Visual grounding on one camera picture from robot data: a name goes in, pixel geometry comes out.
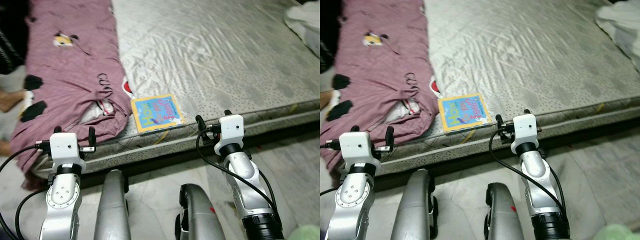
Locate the colourful children's picture book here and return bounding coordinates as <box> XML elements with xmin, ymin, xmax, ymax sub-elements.
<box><xmin>130</xmin><ymin>93</ymin><xmax>185</xmax><ymax>134</ymax></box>
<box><xmin>437</xmin><ymin>93</ymin><xmax>492</xmax><ymax>134</ymax></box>

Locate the white pillow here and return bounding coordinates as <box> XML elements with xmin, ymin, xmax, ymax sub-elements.
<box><xmin>594</xmin><ymin>0</ymin><xmax>640</xmax><ymax>65</ymax></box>
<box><xmin>283</xmin><ymin>0</ymin><xmax>321</xmax><ymax>57</ymax></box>

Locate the black bed base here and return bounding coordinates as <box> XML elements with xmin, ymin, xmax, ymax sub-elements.
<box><xmin>75</xmin><ymin>117</ymin><xmax>321</xmax><ymax>188</ymax></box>
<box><xmin>375</xmin><ymin>117</ymin><xmax>640</xmax><ymax>188</ymax></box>

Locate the grey patterned mattress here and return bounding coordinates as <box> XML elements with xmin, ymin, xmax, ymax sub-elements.
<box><xmin>325</xmin><ymin>0</ymin><xmax>640</xmax><ymax>176</ymax></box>
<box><xmin>30</xmin><ymin>0</ymin><xmax>321</xmax><ymax>177</ymax></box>

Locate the mauve cartoon print blanket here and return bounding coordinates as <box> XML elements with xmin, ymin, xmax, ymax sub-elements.
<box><xmin>10</xmin><ymin>0</ymin><xmax>135</xmax><ymax>176</ymax></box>
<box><xmin>320</xmin><ymin>0</ymin><xmax>442</xmax><ymax>173</ymax></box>

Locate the pale green cloth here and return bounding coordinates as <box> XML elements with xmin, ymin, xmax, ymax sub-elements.
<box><xmin>594</xmin><ymin>223</ymin><xmax>640</xmax><ymax>240</ymax></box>

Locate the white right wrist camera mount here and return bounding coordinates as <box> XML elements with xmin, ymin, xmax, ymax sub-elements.
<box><xmin>213</xmin><ymin>114</ymin><xmax>245</xmax><ymax>157</ymax></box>
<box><xmin>510</xmin><ymin>113</ymin><xmax>540</xmax><ymax>157</ymax></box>

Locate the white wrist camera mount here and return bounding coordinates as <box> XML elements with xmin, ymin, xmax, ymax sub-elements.
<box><xmin>510</xmin><ymin>113</ymin><xmax>540</xmax><ymax>157</ymax></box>
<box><xmin>48</xmin><ymin>132</ymin><xmax>87</xmax><ymax>174</ymax></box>
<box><xmin>213</xmin><ymin>114</ymin><xmax>245</xmax><ymax>157</ymax></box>
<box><xmin>338</xmin><ymin>131</ymin><xmax>382</xmax><ymax>176</ymax></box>

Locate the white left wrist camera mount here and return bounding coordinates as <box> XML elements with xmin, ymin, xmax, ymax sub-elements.
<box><xmin>338</xmin><ymin>131</ymin><xmax>382</xmax><ymax>176</ymax></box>
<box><xmin>48</xmin><ymin>132</ymin><xmax>87</xmax><ymax>174</ymax></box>

